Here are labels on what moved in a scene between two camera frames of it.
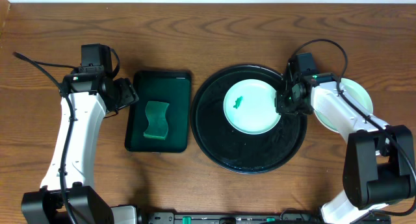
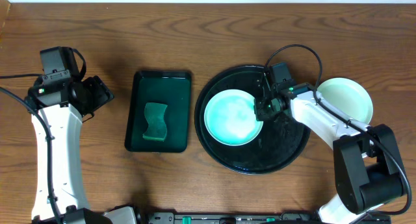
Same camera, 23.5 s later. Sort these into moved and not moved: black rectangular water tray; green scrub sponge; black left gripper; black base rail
Moved: black left gripper
Not moved: black base rail; black rectangular water tray; green scrub sponge
